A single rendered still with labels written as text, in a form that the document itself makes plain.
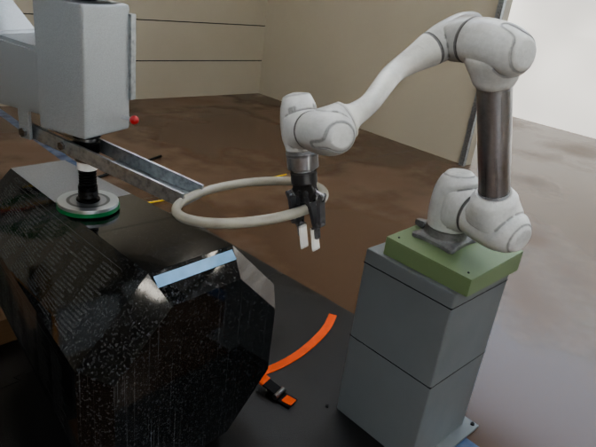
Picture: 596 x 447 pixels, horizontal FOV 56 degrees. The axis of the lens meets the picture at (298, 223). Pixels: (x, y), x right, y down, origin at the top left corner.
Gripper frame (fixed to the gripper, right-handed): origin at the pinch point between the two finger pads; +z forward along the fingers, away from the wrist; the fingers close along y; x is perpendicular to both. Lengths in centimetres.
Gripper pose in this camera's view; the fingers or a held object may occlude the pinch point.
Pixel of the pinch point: (309, 238)
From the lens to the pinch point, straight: 163.5
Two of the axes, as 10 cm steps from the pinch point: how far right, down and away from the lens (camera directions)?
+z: 0.9, 9.5, 3.1
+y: -7.7, -1.3, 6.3
